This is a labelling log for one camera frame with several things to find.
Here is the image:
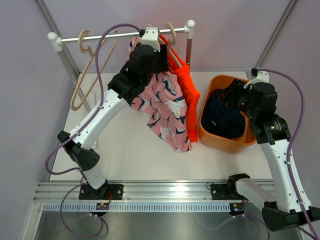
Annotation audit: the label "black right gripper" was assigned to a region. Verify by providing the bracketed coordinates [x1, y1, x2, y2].
[216, 78, 257, 120]

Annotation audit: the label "navy blue shorts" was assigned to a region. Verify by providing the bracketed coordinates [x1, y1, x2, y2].
[200, 89, 246, 139]

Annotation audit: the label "cream hanger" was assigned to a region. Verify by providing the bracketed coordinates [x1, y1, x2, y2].
[70, 29, 120, 112]

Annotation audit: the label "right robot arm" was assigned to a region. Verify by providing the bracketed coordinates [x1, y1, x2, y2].
[219, 78, 320, 232]

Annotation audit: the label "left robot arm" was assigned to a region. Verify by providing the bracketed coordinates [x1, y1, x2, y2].
[57, 43, 168, 200]

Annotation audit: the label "beige plastic hanger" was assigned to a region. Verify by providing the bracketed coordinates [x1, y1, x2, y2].
[164, 22, 182, 68]

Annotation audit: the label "orange shorts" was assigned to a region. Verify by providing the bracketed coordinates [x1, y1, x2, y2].
[168, 48, 201, 143]

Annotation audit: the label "pink shark print shorts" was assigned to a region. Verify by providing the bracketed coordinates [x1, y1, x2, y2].
[128, 36, 193, 153]

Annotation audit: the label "orange plastic basket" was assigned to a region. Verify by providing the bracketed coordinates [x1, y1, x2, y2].
[198, 74, 257, 154]

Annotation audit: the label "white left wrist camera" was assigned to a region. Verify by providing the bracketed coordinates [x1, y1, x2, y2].
[140, 26, 161, 52]

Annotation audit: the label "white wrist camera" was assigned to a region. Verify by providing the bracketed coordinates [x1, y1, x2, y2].
[140, 26, 161, 52]
[243, 68, 270, 89]

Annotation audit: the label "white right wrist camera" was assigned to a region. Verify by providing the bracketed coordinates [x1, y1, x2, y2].
[243, 68, 270, 89]

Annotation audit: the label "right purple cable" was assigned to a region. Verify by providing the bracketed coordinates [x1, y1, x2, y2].
[199, 67, 318, 240]

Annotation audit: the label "clothes rack with metal rail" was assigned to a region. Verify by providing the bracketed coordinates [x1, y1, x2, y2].
[47, 19, 196, 150]

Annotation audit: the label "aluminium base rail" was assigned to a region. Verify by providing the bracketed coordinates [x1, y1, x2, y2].
[32, 178, 305, 203]

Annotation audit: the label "white slotted cable duct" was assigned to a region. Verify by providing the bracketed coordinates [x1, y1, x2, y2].
[43, 201, 231, 213]

